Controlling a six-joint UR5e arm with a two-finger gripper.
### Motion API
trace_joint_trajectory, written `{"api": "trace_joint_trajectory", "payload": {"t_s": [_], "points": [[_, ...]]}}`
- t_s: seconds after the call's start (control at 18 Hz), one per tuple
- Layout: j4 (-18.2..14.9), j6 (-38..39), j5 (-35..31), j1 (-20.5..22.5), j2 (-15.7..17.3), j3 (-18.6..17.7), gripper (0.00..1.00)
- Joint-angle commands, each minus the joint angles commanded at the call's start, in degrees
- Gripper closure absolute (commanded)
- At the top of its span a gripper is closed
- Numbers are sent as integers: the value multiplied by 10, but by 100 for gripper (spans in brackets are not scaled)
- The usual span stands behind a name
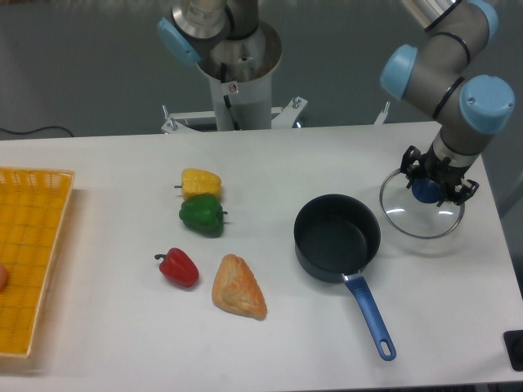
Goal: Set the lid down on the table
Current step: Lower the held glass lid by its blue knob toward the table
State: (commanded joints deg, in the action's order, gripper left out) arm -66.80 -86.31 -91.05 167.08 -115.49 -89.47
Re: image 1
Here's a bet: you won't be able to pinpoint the dark saucepan blue handle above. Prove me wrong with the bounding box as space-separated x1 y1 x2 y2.
293 194 396 361

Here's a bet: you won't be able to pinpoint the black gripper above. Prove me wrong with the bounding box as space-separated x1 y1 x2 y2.
400 145 479 207

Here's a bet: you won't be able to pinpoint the yellow toy bell pepper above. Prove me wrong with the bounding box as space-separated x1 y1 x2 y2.
174 168 221 200

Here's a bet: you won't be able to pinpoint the green toy bell pepper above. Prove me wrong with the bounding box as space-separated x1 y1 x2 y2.
178 194 228 238

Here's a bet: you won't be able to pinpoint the glass lid blue knob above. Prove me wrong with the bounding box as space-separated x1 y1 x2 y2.
379 169 465 239

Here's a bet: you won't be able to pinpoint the yellow woven basket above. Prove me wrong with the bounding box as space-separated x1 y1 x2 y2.
1 167 75 358

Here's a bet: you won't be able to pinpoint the toy puff pastry turnover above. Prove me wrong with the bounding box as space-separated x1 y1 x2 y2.
212 254 267 321

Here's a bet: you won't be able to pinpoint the black object at table edge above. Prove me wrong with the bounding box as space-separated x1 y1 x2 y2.
503 330 523 372

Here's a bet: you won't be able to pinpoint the white metal base frame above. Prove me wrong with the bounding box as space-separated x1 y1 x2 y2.
160 96 391 134

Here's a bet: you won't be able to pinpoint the red toy bell pepper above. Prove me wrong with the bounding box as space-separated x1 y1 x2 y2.
154 247 199 288

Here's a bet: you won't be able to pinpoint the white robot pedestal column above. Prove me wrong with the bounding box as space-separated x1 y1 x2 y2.
198 21 282 131

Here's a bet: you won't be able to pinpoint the black cable on floor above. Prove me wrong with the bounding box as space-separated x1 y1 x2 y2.
0 125 77 137

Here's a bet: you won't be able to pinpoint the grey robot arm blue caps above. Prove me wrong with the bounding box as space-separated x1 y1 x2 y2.
157 1 515 205

